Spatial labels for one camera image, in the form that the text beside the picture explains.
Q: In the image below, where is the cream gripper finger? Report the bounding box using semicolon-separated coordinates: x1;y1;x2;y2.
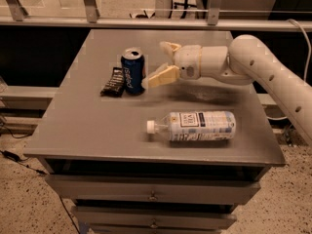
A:
159;41;181;61
141;63;180;89

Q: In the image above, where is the grey drawer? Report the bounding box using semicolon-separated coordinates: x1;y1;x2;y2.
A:
72;207;236;230
46;175;260;205

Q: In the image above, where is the black floor cable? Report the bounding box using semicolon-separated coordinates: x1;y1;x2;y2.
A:
0;120;81;234

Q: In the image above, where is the middle grey drawer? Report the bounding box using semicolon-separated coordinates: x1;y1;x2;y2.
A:
72;207;236;230

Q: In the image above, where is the black rxbar chocolate bar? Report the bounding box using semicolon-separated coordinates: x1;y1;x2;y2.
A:
100;67;125;98

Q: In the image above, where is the grey drawer cabinet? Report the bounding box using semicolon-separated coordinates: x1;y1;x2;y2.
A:
25;30;285;234

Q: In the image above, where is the blue pepsi can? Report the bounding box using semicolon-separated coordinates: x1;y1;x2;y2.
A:
121;47;145;96

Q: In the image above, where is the metal window railing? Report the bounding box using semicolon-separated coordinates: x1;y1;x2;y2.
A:
0;0;312;32

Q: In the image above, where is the top grey drawer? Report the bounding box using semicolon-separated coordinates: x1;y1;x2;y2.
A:
46;175;260;205

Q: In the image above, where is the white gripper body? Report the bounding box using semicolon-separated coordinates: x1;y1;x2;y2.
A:
174;45;202;80

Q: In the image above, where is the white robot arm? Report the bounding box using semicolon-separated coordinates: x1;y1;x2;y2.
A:
142;35;312;145

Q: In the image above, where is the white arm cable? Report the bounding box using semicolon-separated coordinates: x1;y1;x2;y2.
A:
267;18;312;122

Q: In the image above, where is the clear plastic water bottle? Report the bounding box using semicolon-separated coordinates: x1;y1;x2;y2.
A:
146;111;237;141

